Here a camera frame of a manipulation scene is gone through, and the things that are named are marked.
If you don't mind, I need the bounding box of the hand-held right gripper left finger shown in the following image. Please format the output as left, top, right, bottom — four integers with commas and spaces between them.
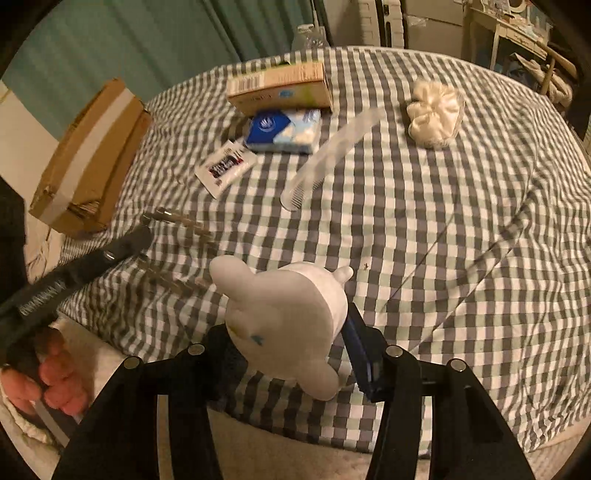
51, 325, 241, 480

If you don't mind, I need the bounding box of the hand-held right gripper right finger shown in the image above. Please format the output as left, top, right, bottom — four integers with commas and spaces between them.
344, 302, 536, 480

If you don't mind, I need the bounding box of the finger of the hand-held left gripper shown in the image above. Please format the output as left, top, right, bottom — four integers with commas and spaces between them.
104, 225, 153, 269

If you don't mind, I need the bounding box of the white plush toy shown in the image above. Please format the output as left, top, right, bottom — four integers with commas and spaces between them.
210, 256, 355, 401

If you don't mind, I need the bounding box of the checkered cloth covered desktop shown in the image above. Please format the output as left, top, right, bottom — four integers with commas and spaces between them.
58, 45, 591, 455

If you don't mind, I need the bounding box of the person's left hand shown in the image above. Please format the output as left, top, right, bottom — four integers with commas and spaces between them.
0, 330, 91, 418

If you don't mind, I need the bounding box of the brown cardboard box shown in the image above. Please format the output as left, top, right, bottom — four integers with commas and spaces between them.
28, 78, 153, 238

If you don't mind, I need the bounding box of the small white sachet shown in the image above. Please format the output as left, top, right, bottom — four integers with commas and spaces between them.
194, 140, 258, 200

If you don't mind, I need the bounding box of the blue tissue packet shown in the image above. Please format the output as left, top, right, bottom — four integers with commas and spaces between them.
243, 108, 322, 155

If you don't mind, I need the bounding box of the clear plastic comb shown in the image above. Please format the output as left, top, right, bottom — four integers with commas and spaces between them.
280, 110, 385, 213

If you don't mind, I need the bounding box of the green curtain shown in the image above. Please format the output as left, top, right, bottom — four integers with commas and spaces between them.
0, 0, 319, 139

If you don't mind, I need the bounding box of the beige cardboard box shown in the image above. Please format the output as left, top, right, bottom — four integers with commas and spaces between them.
226, 61, 334, 116

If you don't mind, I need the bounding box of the cream scrunchie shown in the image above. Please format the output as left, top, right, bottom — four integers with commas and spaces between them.
405, 79, 466, 149

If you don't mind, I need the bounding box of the clear plastic bottle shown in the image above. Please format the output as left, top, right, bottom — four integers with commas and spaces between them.
291, 24, 331, 52

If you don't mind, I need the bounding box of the cream clothes pile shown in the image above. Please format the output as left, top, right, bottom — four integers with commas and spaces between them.
512, 53, 578, 109

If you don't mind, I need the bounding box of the grey cabinet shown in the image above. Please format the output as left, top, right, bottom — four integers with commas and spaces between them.
402, 0, 472, 58

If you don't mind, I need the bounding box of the white suitcase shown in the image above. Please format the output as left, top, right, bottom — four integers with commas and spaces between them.
358, 0, 406, 48

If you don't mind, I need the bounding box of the white vanity table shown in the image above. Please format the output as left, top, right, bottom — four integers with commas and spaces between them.
462, 0, 555, 75

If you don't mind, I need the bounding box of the wooden chair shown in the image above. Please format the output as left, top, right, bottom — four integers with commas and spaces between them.
542, 41, 580, 93

